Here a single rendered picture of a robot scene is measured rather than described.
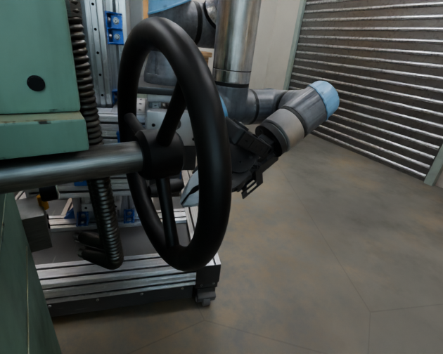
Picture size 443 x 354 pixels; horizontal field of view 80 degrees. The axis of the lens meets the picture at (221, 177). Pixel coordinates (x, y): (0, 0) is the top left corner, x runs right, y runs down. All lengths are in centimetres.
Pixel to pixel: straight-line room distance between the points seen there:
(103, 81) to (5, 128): 69
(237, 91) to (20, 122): 37
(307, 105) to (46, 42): 40
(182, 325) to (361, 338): 68
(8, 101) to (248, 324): 104
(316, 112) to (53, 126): 42
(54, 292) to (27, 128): 84
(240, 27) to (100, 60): 52
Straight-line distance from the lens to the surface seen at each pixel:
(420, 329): 145
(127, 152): 31
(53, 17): 27
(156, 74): 83
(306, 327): 121
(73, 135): 26
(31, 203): 64
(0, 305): 35
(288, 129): 49
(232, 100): 52
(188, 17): 83
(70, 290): 104
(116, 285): 101
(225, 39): 52
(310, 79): 375
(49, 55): 27
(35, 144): 26
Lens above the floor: 94
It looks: 27 degrees down
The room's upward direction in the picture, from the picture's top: 6 degrees clockwise
